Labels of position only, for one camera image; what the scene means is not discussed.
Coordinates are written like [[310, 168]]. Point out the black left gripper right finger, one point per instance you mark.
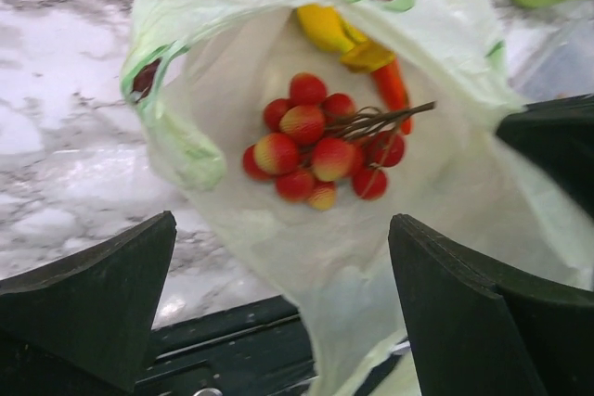
[[478, 326]]

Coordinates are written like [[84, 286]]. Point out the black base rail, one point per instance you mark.
[[261, 348]]

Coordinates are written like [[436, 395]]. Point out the red lychee bunch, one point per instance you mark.
[[317, 139]]

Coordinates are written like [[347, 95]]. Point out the orange carrot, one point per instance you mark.
[[391, 87]]

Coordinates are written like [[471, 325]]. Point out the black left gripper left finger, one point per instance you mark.
[[82, 323]]

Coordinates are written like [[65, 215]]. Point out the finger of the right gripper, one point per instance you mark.
[[557, 136]]

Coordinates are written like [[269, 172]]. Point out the avocado print plastic bag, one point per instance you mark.
[[198, 72]]

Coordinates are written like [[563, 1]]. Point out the yellow banana bunch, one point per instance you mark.
[[326, 29]]

